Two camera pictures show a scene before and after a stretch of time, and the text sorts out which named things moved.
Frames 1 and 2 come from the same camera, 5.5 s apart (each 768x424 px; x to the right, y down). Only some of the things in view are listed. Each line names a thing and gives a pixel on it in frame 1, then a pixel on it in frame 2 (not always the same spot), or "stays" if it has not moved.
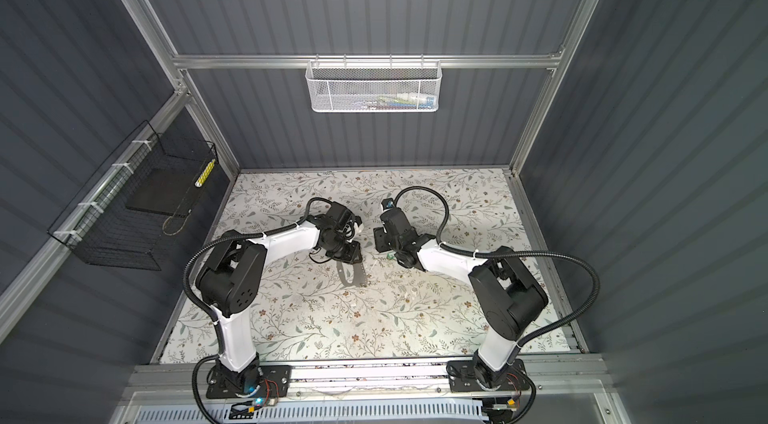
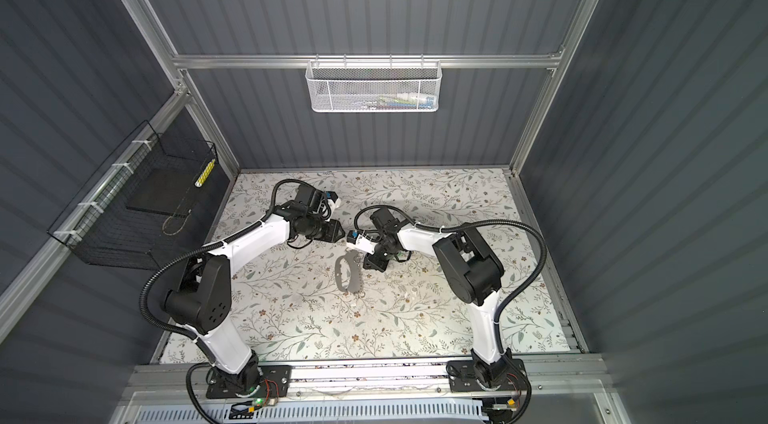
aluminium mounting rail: x=570 y=380 stays
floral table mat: x=380 y=263 stays
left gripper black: x=352 y=256 to x=333 y=235
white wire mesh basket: x=374 y=86 stays
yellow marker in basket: x=205 y=173 stays
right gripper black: x=380 y=235 to x=374 y=262
